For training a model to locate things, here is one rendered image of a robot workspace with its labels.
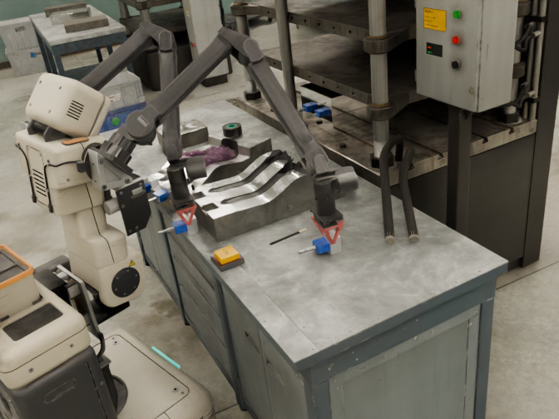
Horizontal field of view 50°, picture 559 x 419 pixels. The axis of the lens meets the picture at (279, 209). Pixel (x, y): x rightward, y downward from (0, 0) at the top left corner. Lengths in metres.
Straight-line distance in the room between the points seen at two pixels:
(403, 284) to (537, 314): 1.32
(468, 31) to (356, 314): 0.97
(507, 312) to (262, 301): 1.52
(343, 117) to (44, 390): 1.66
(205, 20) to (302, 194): 4.49
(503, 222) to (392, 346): 1.39
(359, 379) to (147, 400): 0.85
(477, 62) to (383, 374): 1.01
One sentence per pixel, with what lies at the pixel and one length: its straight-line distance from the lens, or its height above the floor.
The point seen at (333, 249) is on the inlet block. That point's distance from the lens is 1.81.
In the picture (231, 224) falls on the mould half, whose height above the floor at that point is 0.85.
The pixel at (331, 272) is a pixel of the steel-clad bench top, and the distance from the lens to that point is 1.74.
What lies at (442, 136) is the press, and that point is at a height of 0.79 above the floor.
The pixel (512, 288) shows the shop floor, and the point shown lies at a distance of 3.06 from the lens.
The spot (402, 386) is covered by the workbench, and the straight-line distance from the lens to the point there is 1.82.
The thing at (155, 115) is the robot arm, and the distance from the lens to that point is 1.70.
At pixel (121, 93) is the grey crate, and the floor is 0.34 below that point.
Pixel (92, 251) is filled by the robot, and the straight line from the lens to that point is 1.93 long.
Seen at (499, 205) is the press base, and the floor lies 0.42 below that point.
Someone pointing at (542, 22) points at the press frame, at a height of 1.20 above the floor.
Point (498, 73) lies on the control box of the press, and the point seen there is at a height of 1.18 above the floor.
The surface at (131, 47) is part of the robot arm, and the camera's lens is 2.11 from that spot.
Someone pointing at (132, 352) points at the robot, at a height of 0.28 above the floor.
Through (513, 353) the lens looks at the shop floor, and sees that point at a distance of 2.71.
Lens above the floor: 1.80
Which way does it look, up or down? 28 degrees down
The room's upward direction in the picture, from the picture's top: 7 degrees counter-clockwise
